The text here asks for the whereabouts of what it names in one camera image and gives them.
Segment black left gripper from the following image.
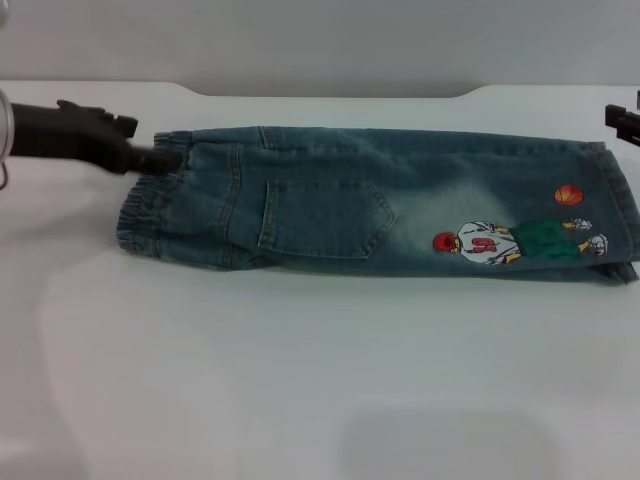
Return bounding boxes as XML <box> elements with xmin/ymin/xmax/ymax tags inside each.
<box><xmin>10</xmin><ymin>99</ymin><xmax>180</xmax><ymax>176</ymax></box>

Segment blue denim shorts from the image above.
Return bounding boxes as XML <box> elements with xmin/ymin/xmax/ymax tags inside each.
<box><xmin>115</xmin><ymin>125</ymin><xmax>640</xmax><ymax>289</ymax></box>

